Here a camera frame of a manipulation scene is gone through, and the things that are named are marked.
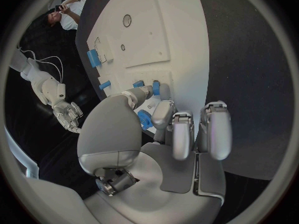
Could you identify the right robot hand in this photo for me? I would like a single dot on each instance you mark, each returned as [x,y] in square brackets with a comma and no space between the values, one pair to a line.
[67,116]

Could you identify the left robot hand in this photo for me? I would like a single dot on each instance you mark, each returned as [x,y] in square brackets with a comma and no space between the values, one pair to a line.
[149,171]

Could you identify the blue peg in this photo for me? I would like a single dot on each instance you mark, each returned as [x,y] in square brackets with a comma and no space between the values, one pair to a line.
[156,88]

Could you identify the white task board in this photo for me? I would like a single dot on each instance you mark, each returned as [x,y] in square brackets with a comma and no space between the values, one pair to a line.
[149,41]

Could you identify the small blue cylinder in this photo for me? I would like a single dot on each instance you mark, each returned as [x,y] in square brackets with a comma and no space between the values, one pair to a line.
[104,85]

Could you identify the blue gear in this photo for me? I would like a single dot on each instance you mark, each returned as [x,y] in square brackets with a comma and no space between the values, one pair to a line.
[144,119]

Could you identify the large blue cylinder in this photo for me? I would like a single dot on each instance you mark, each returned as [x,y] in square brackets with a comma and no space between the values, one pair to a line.
[93,58]

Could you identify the blue block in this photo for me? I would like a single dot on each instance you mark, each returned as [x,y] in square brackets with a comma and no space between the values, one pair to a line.
[138,84]

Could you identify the person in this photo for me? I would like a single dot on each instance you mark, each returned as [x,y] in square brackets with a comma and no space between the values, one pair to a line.
[66,15]

